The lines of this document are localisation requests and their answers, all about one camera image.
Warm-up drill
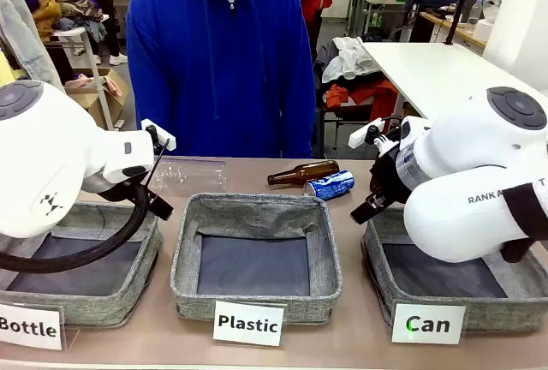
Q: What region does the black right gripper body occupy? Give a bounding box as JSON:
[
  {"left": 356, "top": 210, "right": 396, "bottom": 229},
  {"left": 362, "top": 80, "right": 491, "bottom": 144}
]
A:
[{"left": 368, "top": 146, "right": 414, "bottom": 207}]

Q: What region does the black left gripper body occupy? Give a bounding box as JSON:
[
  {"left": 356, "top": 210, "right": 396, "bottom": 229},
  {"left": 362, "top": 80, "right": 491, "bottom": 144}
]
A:
[{"left": 102, "top": 166, "right": 154, "bottom": 211}]

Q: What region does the clear plastic packaging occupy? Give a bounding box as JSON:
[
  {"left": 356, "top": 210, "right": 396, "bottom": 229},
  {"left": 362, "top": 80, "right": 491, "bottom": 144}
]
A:
[{"left": 149, "top": 158, "right": 228, "bottom": 198}]

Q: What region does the blue drink can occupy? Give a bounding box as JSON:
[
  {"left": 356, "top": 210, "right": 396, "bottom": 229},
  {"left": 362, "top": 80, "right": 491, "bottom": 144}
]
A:
[{"left": 303, "top": 169, "right": 356, "bottom": 201}]

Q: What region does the brown glass bottle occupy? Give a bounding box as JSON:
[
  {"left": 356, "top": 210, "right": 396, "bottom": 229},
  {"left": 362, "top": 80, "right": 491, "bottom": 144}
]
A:
[{"left": 266, "top": 159, "right": 341, "bottom": 186}]

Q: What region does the person's right forearm blue sleeve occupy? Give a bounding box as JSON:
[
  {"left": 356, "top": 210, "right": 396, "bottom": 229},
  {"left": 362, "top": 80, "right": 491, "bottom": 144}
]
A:
[{"left": 128, "top": 82, "right": 172, "bottom": 135}]

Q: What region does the grey fabric plastic basket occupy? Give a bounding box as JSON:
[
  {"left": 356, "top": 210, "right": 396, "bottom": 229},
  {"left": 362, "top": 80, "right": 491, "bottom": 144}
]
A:
[{"left": 170, "top": 192, "right": 343, "bottom": 326}]

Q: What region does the grey fabric bottle basket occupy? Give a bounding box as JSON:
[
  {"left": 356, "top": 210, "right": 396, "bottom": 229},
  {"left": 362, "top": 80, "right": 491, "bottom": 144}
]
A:
[{"left": 0, "top": 200, "right": 164, "bottom": 328}]

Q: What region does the white Can label sign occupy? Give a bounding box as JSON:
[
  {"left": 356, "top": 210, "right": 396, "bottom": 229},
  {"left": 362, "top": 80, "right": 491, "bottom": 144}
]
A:
[{"left": 390, "top": 303, "right": 468, "bottom": 345}]

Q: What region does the grey fabric can basket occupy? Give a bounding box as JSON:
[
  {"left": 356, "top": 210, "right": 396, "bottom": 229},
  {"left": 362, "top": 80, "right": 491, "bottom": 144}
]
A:
[{"left": 361, "top": 206, "right": 548, "bottom": 333}]

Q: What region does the black chair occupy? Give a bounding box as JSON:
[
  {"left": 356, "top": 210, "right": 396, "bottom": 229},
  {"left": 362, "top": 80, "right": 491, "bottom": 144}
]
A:
[{"left": 315, "top": 103, "right": 374, "bottom": 159}]

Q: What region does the orange garment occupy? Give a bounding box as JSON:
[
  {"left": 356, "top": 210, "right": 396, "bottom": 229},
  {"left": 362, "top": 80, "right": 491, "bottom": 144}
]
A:
[{"left": 323, "top": 78, "right": 400, "bottom": 122}]

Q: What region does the brown cardboard box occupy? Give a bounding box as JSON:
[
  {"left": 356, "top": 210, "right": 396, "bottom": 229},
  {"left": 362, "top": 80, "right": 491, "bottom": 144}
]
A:
[{"left": 63, "top": 68, "right": 130, "bottom": 130}]

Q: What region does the large white table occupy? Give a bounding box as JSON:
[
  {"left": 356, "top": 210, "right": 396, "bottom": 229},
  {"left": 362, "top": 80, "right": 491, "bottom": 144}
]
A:
[{"left": 361, "top": 41, "right": 548, "bottom": 131}]

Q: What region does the white cloth pile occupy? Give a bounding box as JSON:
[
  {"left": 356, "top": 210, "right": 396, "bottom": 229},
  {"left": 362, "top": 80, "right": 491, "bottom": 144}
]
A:
[{"left": 321, "top": 36, "right": 383, "bottom": 85}]

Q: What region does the small white cart table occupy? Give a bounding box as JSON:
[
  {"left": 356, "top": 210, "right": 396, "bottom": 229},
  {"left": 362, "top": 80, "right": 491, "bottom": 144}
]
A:
[{"left": 42, "top": 26, "right": 126, "bottom": 131}]

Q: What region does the black sleeve on right arm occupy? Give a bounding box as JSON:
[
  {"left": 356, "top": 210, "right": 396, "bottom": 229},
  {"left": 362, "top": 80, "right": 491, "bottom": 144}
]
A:
[{"left": 499, "top": 182, "right": 548, "bottom": 264}]

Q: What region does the white Plastic label sign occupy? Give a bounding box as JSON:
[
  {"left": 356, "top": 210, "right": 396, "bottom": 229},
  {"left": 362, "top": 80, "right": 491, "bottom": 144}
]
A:
[{"left": 212, "top": 300, "right": 286, "bottom": 348}]

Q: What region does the person in blue hoodie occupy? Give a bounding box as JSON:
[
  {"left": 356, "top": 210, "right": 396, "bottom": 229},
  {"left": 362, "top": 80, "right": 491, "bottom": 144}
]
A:
[{"left": 126, "top": 0, "right": 319, "bottom": 159}]

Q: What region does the wooden background table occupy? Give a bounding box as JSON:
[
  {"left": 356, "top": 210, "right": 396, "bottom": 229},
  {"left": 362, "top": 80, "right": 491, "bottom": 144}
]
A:
[{"left": 419, "top": 9, "right": 489, "bottom": 49}]

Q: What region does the white Bottle label sign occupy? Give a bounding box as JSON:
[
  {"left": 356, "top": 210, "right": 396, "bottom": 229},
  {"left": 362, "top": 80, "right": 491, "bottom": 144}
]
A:
[{"left": 0, "top": 302, "right": 66, "bottom": 351}]

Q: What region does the black vertical pole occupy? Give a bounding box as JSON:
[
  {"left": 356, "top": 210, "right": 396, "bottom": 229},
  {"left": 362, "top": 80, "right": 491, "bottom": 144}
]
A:
[{"left": 444, "top": 0, "right": 477, "bottom": 47}]

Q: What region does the grey hanging jacket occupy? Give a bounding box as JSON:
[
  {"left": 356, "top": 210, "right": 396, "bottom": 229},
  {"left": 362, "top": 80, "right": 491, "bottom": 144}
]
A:
[{"left": 0, "top": 0, "right": 66, "bottom": 93}]

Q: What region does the colourful clothes pile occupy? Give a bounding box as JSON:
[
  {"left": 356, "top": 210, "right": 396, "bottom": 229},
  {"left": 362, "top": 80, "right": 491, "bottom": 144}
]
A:
[{"left": 25, "top": 0, "right": 109, "bottom": 42}]

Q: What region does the thin black camera cable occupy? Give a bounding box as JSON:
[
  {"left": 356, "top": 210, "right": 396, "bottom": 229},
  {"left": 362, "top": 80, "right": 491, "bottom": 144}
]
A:
[{"left": 144, "top": 138, "right": 170, "bottom": 194}]

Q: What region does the thick black braided cable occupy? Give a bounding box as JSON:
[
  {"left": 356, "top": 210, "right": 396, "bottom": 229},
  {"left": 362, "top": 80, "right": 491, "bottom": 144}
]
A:
[{"left": 0, "top": 181, "right": 152, "bottom": 274}]

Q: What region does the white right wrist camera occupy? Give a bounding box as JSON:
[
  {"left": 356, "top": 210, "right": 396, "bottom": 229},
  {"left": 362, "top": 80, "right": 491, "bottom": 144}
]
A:
[{"left": 348, "top": 116, "right": 386, "bottom": 151}]

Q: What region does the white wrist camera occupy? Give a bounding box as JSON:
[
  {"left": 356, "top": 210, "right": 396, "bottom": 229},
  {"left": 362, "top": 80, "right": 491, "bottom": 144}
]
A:
[
  {"left": 140, "top": 118, "right": 177, "bottom": 152},
  {"left": 348, "top": 116, "right": 386, "bottom": 151}
]

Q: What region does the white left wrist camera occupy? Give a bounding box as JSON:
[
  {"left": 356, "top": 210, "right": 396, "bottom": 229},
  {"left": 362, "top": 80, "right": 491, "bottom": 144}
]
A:
[{"left": 140, "top": 118, "right": 177, "bottom": 152}]

